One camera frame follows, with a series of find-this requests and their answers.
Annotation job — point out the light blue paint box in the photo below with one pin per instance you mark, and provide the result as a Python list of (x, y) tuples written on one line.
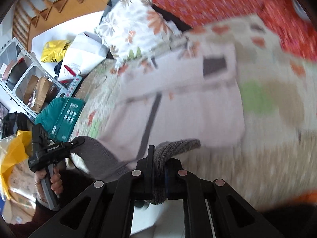
[(71, 88)]

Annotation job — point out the wooden staircase railing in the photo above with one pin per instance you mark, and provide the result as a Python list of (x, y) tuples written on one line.
[(33, 17)]

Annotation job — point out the person's left hand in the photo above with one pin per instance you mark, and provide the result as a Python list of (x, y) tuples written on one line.
[(56, 183)]

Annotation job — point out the green cardboard box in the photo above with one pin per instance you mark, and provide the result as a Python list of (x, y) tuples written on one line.
[(67, 118)]

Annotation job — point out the heart patchwork quilt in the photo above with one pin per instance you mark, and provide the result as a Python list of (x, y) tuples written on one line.
[(275, 159)]

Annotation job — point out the yellow plastic bag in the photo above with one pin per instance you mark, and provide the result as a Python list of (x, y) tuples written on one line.
[(54, 51)]

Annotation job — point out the red floral blanket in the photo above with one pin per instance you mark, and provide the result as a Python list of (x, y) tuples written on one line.
[(297, 36)]

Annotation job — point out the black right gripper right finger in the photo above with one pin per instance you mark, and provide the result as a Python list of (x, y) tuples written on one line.
[(213, 208)]

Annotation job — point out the pale pink sweater grey trim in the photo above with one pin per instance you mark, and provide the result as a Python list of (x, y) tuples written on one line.
[(188, 98)]

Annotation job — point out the white paper shopping bag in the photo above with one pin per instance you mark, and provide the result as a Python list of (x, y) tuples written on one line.
[(82, 56)]

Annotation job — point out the brown cardboard box on shelf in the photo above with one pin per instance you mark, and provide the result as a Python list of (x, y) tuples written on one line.
[(36, 92)]

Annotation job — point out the teal fabric bundle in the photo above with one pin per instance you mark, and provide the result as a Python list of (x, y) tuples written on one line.
[(50, 114)]

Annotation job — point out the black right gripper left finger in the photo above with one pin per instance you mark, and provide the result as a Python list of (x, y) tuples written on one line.
[(104, 209)]

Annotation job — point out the white floral pillow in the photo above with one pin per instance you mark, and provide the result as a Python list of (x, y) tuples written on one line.
[(133, 29)]

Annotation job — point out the white metal shelf rack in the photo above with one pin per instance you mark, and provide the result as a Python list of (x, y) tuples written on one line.
[(13, 52)]

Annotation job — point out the yellow bag lower left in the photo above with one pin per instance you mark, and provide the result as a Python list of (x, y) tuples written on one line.
[(13, 151)]

